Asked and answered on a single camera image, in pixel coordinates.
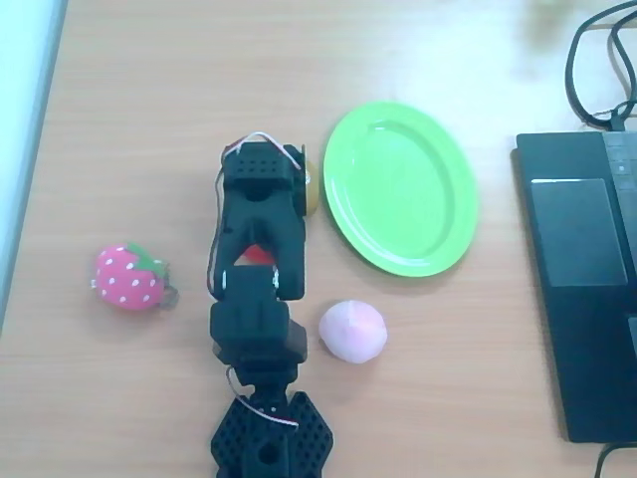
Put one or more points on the red strawberry plush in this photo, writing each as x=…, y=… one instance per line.
x=256, y=255

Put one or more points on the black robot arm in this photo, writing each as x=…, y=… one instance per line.
x=259, y=318

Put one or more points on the green plate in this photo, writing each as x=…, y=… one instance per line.
x=398, y=189

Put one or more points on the pink strawberry plush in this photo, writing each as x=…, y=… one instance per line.
x=124, y=279

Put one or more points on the pink peach plush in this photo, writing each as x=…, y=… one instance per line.
x=353, y=331

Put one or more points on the black laptop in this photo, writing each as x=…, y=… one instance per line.
x=577, y=279

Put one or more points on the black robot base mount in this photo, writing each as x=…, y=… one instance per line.
x=308, y=438

